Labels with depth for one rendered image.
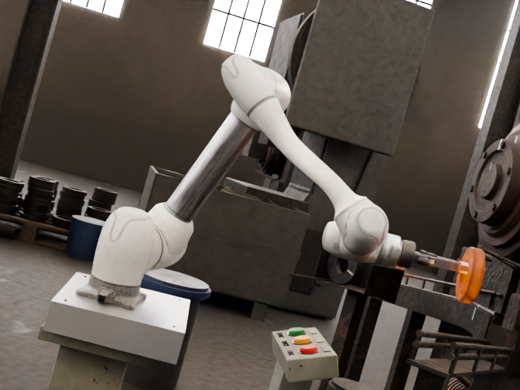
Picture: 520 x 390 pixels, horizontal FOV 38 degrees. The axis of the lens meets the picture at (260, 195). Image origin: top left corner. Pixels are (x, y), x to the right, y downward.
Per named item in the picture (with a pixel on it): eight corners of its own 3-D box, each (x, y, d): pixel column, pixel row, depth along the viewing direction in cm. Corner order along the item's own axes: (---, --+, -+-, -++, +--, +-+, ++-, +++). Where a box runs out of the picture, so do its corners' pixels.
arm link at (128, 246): (79, 272, 225) (97, 202, 223) (111, 267, 242) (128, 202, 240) (124, 289, 219) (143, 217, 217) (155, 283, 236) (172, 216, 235)
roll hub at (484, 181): (473, 220, 259) (496, 142, 258) (509, 230, 231) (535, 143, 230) (458, 217, 258) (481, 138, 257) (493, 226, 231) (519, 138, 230)
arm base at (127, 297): (70, 296, 218) (73, 278, 217) (92, 282, 240) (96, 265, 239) (129, 313, 217) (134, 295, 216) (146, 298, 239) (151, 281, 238)
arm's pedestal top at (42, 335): (36, 339, 214) (40, 326, 213) (59, 314, 245) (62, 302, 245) (145, 367, 216) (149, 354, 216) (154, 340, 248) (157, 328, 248)
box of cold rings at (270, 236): (256, 297, 564) (285, 196, 561) (280, 326, 483) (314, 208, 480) (121, 264, 543) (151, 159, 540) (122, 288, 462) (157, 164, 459)
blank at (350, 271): (325, 271, 304) (319, 270, 302) (343, 238, 300) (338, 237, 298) (350, 293, 293) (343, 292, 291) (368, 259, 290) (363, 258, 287)
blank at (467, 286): (465, 314, 208) (453, 311, 208) (467, 267, 217) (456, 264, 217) (484, 287, 195) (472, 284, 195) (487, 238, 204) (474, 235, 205)
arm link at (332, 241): (371, 269, 210) (379, 261, 198) (316, 257, 211) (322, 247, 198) (378, 233, 213) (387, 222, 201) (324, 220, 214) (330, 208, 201)
